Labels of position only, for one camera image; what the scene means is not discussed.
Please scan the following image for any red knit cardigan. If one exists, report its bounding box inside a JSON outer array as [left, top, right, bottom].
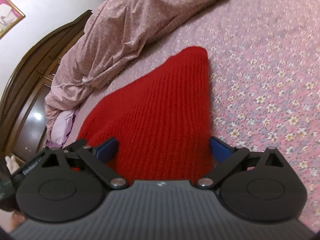
[[78, 47, 213, 182]]

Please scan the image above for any dark wooden headboard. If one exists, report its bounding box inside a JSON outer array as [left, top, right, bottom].
[[1, 10, 92, 162]]

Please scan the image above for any lilac pillow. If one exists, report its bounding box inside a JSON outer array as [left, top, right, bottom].
[[46, 109, 79, 148]]

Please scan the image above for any pink floral bed sheet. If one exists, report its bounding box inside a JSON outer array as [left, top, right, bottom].
[[67, 0, 319, 232]]

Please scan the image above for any pink crumpled duvet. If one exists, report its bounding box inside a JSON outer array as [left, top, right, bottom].
[[44, 0, 217, 134]]

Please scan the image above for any framed wall picture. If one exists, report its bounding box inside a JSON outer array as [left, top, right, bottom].
[[0, 0, 25, 38]]

